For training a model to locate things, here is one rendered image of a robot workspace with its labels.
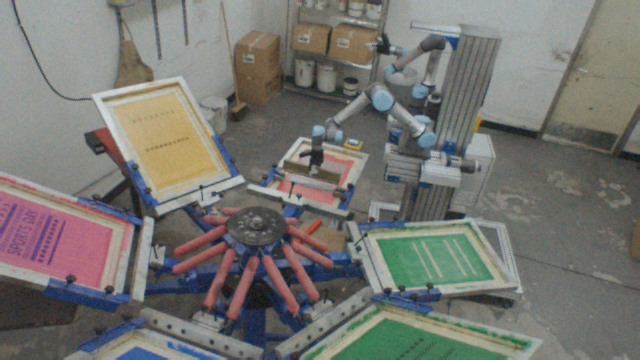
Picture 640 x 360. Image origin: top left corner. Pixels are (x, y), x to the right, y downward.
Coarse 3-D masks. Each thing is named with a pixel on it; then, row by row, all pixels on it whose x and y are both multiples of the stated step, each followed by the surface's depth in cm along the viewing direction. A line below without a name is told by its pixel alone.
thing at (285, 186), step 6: (306, 150) 361; (306, 156) 353; (306, 162) 347; (324, 162) 349; (288, 174) 331; (294, 174) 332; (288, 180) 325; (312, 180) 328; (282, 186) 319; (288, 186) 320; (294, 186) 320; (300, 186) 321; (306, 186) 322; (288, 192) 314; (294, 192) 315; (300, 192) 315; (306, 192) 316
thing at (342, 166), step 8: (328, 160) 352; (336, 160) 353; (344, 160) 354; (352, 160) 355; (328, 168) 343; (336, 168) 344; (344, 168) 345; (344, 176) 336; (328, 184) 326; (312, 192) 317; (320, 192) 318; (328, 192) 318; (320, 200) 310; (328, 200) 311
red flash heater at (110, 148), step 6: (96, 132) 325; (102, 132) 326; (108, 132) 326; (102, 138) 319; (108, 138) 320; (108, 144) 314; (114, 144) 315; (108, 150) 312; (114, 150) 309; (114, 156) 306; (120, 156) 303; (114, 162) 312; (120, 162) 300; (120, 168) 306; (126, 174) 300
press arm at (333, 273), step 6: (330, 270) 262; (336, 270) 263; (348, 270) 264; (354, 270) 265; (360, 270) 265; (294, 276) 256; (324, 276) 260; (330, 276) 261; (336, 276) 263; (342, 276) 264; (354, 276) 267; (294, 282) 258; (312, 282) 261
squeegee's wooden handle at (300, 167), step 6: (288, 162) 312; (294, 162) 311; (300, 162) 312; (288, 168) 315; (294, 168) 313; (300, 168) 312; (306, 168) 310; (318, 168) 308; (312, 174) 311; (318, 174) 310; (324, 174) 308; (330, 174) 306; (336, 174) 305; (336, 180) 308
